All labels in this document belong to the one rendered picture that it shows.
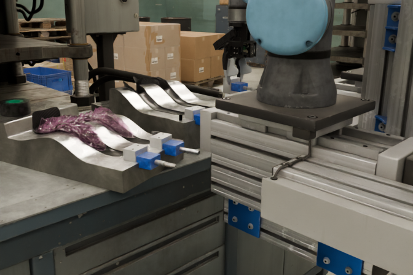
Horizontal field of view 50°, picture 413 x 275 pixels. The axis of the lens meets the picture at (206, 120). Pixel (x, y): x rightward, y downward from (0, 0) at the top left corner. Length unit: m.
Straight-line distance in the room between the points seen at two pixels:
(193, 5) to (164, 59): 4.71
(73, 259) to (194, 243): 0.41
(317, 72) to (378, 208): 0.28
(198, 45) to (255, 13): 5.33
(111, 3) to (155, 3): 8.30
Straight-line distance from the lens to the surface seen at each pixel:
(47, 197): 1.05
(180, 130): 1.26
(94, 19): 2.06
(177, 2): 10.34
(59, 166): 1.14
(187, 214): 1.35
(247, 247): 1.63
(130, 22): 2.16
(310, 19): 0.66
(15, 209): 1.02
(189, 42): 5.98
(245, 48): 1.51
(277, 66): 0.82
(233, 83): 1.55
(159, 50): 5.32
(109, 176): 1.04
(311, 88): 0.81
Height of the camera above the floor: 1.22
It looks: 15 degrees down
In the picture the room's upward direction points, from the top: 1 degrees clockwise
